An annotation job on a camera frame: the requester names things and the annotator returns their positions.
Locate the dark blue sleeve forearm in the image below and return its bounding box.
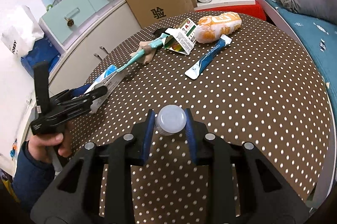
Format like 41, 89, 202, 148
12, 141, 55, 211

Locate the teal quilted mattress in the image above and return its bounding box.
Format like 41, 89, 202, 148
254, 0, 337, 106

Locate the white cabinet with handles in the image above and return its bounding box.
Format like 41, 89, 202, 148
49, 0, 140, 95

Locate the white plastic shopping bag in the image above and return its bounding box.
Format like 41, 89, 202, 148
1, 5, 45, 57

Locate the brown polka dot tablecloth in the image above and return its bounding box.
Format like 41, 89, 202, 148
72, 15, 332, 223

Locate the teal toothbrush package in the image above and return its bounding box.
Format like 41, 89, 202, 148
116, 33, 168, 72

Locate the blue fabric bag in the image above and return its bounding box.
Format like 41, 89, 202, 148
21, 37, 60, 78

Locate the orange white snack bag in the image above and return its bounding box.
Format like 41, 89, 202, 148
194, 11, 242, 43

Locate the white plastic bottle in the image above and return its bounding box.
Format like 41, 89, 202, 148
155, 105, 187, 135

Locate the white blue toothpaste box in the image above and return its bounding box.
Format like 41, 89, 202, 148
85, 65, 127, 114

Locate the green white paper carton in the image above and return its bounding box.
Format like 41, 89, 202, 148
164, 18, 197, 55

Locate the person's left hand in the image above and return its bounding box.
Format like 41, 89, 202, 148
27, 122, 74, 163

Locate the blue white toothpaste tube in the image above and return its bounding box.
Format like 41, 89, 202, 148
185, 34, 232, 80

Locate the red storage bench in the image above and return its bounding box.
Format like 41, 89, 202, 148
199, 1, 267, 21

